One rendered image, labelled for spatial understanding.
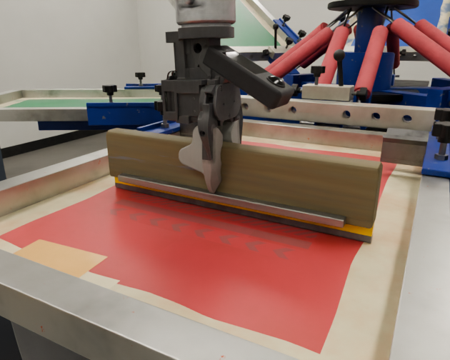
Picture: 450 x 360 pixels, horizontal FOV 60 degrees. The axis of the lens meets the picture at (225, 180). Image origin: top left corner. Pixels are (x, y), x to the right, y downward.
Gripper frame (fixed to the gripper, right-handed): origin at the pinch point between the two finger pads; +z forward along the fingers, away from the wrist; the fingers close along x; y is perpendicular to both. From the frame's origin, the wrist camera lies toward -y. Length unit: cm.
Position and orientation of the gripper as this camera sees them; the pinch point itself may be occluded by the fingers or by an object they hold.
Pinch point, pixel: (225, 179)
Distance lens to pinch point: 54.8
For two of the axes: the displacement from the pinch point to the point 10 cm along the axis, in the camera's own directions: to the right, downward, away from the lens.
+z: 0.3, 9.5, 3.1
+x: -4.7, 2.9, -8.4
